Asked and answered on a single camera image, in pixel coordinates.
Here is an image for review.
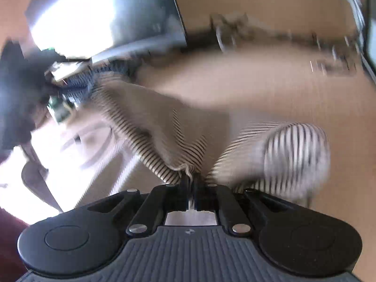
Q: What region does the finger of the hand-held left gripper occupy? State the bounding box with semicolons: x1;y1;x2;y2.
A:
60;66;100;106

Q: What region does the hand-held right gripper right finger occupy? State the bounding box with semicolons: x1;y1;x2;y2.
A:
193;178;295;237

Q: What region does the person's maroon clothing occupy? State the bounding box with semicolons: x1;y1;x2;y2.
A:
0;208;31;278

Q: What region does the striped knit garment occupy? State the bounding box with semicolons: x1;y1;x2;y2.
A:
63;73;331;206

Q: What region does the black cable bundle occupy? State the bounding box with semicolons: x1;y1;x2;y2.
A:
186;13;363;78

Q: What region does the black computer keyboard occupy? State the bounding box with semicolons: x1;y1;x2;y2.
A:
107;60;140;80

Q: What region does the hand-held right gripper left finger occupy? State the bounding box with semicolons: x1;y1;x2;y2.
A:
88;176;191;237

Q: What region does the black curved computer monitor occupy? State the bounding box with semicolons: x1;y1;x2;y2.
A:
25;0;188;63

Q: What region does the white glass-sided computer case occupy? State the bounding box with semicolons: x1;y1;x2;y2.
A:
363;0;376;84

